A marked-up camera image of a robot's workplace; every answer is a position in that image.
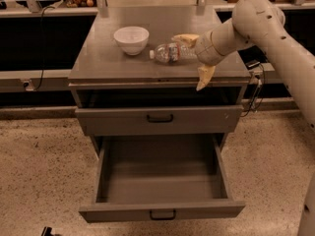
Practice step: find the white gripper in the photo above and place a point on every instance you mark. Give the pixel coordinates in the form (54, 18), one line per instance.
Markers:
(205, 51)

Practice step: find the clear plastic water bottle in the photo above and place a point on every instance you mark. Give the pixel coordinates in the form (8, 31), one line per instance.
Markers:
(172, 52)

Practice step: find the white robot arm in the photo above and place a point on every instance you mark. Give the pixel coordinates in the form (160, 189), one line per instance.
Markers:
(259, 23)

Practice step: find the grey drawer cabinet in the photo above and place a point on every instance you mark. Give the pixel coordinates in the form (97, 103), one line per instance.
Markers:
(105, 77)

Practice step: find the open grey middle drawer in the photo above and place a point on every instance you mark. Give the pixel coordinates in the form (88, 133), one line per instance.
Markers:
(137, 174)

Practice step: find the small black box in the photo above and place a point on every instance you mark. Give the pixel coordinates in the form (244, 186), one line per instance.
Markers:
(252, 64)

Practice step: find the white ceramic bowl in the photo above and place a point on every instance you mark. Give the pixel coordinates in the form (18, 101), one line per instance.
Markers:
(132, 40)

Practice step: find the black object floor bottom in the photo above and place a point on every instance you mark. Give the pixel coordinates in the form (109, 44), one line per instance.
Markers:
(46, 231)

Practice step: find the black drawer handle upper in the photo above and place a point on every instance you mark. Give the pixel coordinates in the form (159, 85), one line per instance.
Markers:
(162, 119)

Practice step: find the black drawer handle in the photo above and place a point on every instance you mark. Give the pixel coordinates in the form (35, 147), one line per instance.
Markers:
(162, 119)
(161, 215)

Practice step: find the black drawer handle lower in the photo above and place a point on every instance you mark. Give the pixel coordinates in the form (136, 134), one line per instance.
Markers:
(161, 215)

